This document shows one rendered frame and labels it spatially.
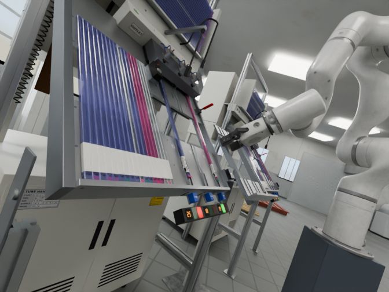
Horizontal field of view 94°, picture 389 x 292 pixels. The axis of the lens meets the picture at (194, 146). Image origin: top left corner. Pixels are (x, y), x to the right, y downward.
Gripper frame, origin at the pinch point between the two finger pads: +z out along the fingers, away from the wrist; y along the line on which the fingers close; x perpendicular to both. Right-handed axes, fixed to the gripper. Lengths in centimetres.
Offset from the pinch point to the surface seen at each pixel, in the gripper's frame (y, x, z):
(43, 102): 38, 227, 282
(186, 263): 22, -39, 48
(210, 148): 19.1, 9.9, 14.9
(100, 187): -43.0, -13.2, 12.7
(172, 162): -16.8, -3.6, 14.5
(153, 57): -16.9, 43.1, 12.0
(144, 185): -33.0, -12.6, 12.0
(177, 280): 46, -51, 77
